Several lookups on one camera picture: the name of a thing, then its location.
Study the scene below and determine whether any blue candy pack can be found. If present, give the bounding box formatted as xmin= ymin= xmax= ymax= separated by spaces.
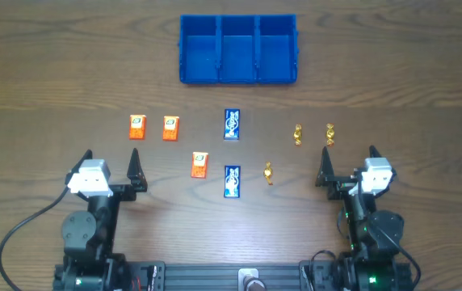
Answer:
xmin=223 ymin=164 xmax=242 ymax=200
xmin=223 ymin=108 xmax=242 ymax=141

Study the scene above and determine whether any blue tray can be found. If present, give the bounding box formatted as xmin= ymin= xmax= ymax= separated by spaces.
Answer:
xmin=178 ymin=14 xmax=299 ymax=86

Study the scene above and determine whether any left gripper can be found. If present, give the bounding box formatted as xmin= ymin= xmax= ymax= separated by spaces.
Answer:
xmin=75 ymin=147 xmax=149 ymax=202

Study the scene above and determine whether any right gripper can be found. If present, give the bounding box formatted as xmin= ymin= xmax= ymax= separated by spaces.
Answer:
xmin=315 ymin=145 xmax=383 ymax=201

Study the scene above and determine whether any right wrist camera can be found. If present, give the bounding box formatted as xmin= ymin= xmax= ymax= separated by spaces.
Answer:
xmin=348 ymin=157 xmax=394 ymax=197

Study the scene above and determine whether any orange candy box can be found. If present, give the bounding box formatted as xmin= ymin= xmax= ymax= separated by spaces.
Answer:
xmin=162 ymin=116 xmax=181 ymax=142
xmin=128 ymin=114 xmax=148 ymax=141
xmin=190 ymin=151 xmax=210 ymax=179

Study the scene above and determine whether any mounting rail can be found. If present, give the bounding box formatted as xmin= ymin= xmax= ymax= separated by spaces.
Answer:
xmin=52 ymin=261 xmax=414 ymax=291

